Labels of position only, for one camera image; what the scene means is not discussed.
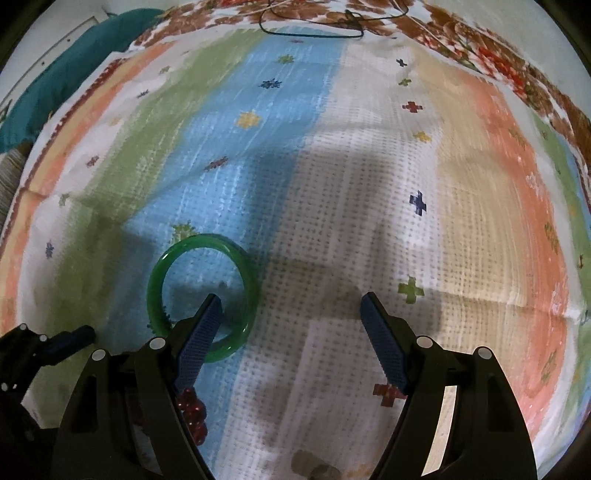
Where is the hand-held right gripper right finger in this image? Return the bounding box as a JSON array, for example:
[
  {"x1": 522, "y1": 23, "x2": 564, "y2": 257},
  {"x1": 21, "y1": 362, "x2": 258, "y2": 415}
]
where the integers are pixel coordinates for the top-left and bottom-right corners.
[{"x1": 360, "y1": 292, "x2": 539, "y2": 480}]

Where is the person's right hand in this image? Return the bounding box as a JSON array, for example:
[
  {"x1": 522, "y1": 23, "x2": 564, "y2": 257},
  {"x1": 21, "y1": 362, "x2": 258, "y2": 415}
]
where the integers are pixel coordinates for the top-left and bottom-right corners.
[{"x1": 291, "y1": 449, "x2": 343, "y2": 480}]

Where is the white bed headboard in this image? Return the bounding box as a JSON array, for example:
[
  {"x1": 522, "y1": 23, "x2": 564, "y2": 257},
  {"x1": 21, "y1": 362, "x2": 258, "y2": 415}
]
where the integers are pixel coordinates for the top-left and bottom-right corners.
[{"x1": 0, "y1": 13, "x2": 108, "y2": 121}]

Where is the dark red bead bracelet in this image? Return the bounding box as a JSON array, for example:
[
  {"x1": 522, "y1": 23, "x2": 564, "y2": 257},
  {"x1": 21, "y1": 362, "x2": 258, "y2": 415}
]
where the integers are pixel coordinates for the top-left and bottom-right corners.
[{"x1": 177, "y1": 388, "x2": 209, "y2": 446}]

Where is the teal pillow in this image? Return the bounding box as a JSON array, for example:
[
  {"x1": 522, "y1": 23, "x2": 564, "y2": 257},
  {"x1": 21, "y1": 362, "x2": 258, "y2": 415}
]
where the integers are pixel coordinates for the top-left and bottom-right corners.
[{"x1": 0, "y1": 8, "x2": 172, "y2": 154}]

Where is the green jade bangle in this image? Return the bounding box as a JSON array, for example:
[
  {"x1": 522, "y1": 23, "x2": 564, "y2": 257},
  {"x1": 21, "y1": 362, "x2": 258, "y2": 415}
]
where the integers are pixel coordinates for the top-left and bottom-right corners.
[{"x1": 147, "y1": 233, "x2": 259, "y2": 363}]

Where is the striped pastel cloth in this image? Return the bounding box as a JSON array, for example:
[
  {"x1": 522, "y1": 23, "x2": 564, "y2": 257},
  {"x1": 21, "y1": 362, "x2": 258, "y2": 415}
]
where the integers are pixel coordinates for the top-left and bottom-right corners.
[{"x1": 0, "y1": 18, "x2": 591, "y2": 480}]

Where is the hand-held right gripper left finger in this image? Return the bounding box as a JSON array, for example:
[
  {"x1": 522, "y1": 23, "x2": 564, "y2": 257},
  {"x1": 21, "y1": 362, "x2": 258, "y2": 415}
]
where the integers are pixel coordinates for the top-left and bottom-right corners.
[{"x1": 51, "y1": 294, "x2": 224, "y2": 480}]

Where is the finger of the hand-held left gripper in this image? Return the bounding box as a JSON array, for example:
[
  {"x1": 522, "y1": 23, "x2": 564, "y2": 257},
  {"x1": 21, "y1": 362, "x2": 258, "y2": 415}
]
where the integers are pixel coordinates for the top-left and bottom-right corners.
[{"x1": 42, "y1": 325, "x2": 96, "y2": 366}]

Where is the black charger cable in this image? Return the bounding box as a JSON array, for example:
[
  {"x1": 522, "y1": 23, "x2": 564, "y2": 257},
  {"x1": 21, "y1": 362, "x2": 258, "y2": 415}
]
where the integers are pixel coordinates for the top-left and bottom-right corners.
[{"x1": 257, "y1": 0, "x2": 413, "y2": 40}]

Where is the striped grey bolster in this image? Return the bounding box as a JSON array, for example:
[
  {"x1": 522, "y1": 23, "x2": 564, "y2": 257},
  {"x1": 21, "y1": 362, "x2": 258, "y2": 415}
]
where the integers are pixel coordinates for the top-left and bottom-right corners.
[{"x1": 0, "y1": 147, "x2": 30, "y2": 223}]

